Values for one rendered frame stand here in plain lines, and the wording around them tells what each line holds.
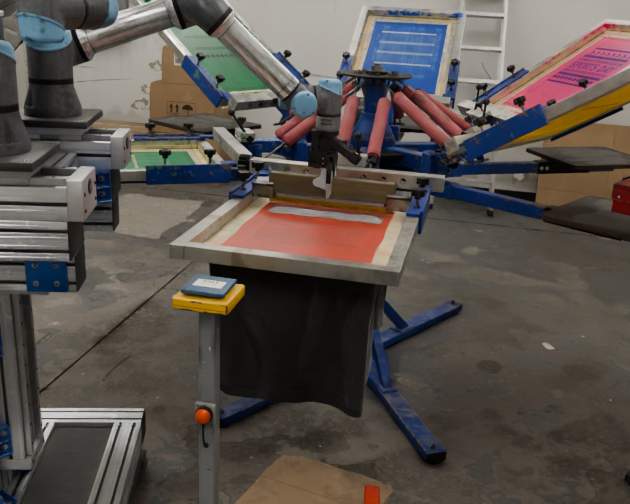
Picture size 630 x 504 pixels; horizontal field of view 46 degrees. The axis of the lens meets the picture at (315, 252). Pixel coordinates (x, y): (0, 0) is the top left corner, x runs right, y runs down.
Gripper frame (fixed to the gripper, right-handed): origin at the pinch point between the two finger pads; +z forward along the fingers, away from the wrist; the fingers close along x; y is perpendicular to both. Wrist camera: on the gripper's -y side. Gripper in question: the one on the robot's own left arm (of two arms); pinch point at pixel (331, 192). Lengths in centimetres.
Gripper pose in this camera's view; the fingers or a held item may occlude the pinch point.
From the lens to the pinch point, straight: 236.7
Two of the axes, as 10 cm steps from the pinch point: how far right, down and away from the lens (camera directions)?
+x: -2.2, 3.1, -9.2
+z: -0.5, 9.4, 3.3
